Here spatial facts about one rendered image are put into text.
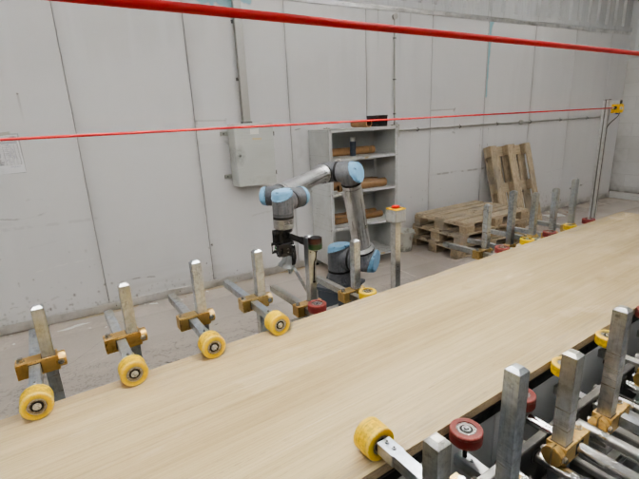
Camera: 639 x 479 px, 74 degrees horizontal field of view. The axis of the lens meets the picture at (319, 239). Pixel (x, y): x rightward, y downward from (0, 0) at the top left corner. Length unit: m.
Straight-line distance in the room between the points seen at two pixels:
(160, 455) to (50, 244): 3.30
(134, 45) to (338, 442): 3.75
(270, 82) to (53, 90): 1.91
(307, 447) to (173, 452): 0.32
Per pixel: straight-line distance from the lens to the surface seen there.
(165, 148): 4.26
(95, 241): 4.31
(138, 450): 1.23
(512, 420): 1.01
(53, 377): 1.67
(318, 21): 0.45
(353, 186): 2.38
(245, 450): 1.14
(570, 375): 1.18
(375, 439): 1.04
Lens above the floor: 1.66
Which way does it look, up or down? 16 degrees down
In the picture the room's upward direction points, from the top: 3 degrees counter-clockwise
